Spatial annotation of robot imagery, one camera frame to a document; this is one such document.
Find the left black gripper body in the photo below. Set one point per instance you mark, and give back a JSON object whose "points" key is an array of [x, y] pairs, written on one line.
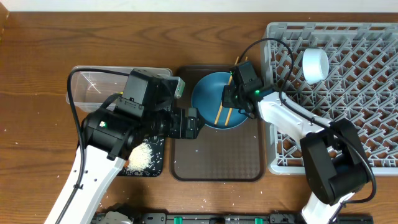
{"points": [[176, 125]]}

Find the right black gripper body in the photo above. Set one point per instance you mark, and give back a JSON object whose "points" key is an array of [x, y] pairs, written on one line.
{"points": [[232, 98]]}

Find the wooden chopstick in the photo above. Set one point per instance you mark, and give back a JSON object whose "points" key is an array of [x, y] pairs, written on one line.
{"points": [[221, 107], [230, 109]]}

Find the dark blue plate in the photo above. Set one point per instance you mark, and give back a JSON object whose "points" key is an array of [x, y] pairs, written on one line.
{"points": [[206, 97]]}

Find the light blue bowl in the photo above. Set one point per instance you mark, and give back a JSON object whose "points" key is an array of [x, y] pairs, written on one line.
{"points": [[315, 65]]}

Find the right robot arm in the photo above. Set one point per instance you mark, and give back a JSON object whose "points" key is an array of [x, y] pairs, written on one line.
{"points": [[335, 163]]}

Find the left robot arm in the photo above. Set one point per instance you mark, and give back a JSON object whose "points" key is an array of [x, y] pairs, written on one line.
{"points": [[107, 136]]}

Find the grey dishwasher rack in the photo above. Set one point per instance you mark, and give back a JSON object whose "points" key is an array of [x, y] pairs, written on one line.
{"points": [[361, 85]]}

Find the black tray bin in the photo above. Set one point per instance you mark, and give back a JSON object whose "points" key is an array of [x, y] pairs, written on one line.
{"points": [[157, 155]]}

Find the brown plastic serving tray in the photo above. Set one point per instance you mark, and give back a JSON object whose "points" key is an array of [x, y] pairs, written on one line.
{"points": [[216, 154]]}

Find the spilled white rice pile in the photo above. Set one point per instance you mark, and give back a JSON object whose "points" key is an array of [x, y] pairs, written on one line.
{"points": [[141, 158]]}

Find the clear plastic bin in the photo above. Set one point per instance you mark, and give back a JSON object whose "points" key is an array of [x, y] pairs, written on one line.
{"points": [[91, 89]]}

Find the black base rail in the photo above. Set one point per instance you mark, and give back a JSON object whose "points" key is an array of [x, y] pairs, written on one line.
{"points": [[125, 214]]}

